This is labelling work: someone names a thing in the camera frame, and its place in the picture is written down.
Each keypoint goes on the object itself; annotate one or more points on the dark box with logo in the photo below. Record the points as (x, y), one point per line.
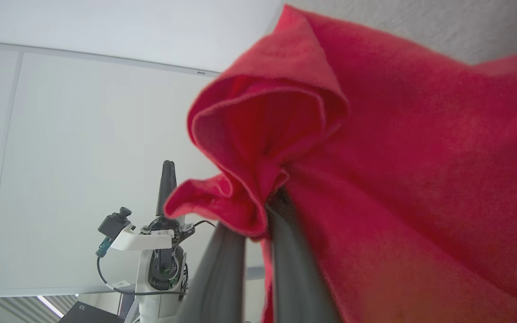
(90, 314)

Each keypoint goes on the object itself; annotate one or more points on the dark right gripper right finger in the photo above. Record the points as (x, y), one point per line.
(294, 278)

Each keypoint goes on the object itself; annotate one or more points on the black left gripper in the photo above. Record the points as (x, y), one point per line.
(166, 269)

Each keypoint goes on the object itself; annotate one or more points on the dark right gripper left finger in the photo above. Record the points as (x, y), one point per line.
(216, 287)

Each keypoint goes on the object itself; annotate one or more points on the ceiling light strip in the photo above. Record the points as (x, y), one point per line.
(51, 306)

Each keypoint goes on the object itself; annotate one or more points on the red and white basketball jersey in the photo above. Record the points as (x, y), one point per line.
(397, 170)

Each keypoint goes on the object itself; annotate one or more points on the grey fabric sofa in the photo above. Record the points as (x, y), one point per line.
(420, 22)

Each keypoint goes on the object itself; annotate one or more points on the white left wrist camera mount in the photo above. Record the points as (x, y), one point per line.
(139, 241)

